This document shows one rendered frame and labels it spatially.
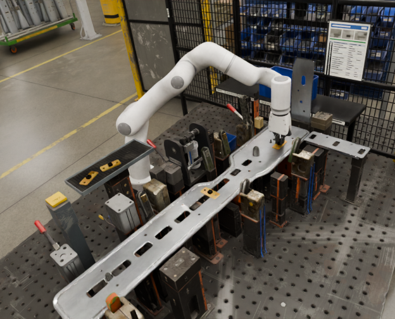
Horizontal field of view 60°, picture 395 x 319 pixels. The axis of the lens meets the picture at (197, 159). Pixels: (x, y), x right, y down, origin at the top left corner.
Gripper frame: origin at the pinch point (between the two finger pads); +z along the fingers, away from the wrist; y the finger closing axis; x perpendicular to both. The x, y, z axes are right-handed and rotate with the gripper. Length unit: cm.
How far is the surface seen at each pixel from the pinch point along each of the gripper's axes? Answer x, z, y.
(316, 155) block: 4.5, 5.3, 17.4
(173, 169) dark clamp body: -50, -5, -22
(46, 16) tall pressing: 251, 60, -783
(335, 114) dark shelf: 36.7, 0.4, 11.1
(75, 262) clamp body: -104, -1, -17
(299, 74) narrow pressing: 26.6, -22.4, -5.8
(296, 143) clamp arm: -7.4, -6.3, 12.9
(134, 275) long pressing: -93, 3, 1
